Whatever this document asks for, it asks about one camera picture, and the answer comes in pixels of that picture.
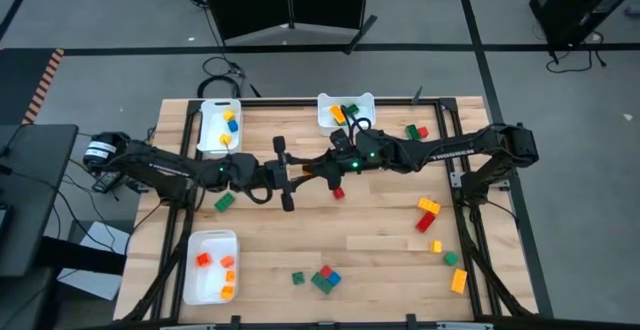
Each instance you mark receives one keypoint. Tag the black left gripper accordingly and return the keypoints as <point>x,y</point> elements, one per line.
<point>250,172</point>

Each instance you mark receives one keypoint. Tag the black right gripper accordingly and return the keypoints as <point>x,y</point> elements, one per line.
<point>365,152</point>

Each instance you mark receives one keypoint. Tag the blue small block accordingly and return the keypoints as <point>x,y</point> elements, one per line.
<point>232,126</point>
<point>334,278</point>

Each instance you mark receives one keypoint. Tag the green long block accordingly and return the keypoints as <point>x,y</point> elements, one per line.
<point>224,202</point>
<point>353,108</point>
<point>321,283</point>
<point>412,132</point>

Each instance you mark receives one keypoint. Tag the red small block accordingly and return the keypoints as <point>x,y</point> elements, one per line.
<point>339,193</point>
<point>326,271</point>
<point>423,132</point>

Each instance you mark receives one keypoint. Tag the orange small block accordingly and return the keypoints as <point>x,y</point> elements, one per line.
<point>227,292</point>
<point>227,261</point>
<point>230,276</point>

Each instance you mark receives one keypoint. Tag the green small block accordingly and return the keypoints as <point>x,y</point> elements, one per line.
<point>450,258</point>
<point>298,278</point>

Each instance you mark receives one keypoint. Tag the red-orange small block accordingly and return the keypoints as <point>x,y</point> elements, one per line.
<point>203,259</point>

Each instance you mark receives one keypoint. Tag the white plastic bin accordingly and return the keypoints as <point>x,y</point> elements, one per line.
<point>325,125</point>
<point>215,130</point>
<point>210,290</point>

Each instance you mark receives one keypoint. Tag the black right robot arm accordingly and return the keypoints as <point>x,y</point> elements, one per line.
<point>450,152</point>

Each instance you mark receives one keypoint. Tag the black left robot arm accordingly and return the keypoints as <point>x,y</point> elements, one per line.
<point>160,167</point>

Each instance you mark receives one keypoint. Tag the yellow-orange long block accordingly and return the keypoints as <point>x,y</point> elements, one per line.
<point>429,205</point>

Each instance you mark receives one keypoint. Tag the red long block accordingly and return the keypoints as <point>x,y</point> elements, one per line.
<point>425,221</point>

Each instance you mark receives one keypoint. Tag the black folding partition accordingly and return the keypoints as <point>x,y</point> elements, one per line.
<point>250,0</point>

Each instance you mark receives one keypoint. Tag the black power brick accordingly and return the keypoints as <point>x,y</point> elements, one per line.
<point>106,182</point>

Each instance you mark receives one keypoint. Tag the white paper sheet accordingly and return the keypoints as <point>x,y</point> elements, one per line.
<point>100,235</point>

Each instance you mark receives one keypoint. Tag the black side desk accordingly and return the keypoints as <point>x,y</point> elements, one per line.
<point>35,195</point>

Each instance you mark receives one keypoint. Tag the black mat striped edge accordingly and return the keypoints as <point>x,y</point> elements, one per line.
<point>20,85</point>

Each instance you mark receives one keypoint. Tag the black equipment cart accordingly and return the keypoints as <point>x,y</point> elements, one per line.
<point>575,0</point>

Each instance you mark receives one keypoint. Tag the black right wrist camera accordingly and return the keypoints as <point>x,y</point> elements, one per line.
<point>341,140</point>

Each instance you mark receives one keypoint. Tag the black aluminium table frame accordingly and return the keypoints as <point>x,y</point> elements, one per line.
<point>280,102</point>

